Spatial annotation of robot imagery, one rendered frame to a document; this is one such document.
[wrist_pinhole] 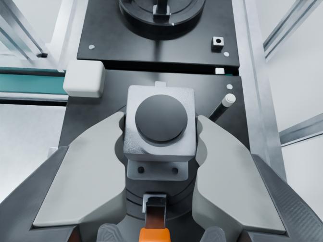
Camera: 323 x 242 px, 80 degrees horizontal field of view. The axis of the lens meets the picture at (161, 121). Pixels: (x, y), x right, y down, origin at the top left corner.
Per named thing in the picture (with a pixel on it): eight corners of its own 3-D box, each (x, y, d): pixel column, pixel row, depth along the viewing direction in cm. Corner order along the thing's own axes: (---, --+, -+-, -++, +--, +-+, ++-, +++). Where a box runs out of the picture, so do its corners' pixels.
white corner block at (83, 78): (105, 103, 28) (98, 90, 24) (73, 102, 28) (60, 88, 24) (109, 75, 29) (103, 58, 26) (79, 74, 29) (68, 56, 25)
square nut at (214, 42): (221, 50, 29) (224, 45, 28) (211, 49, 29) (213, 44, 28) (221, 41, 30) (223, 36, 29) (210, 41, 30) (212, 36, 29)
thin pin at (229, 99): (206, 132, 23) (236, 102, 15) (200, 132, 23) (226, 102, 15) (206, 126, 23) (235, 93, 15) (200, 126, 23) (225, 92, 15)
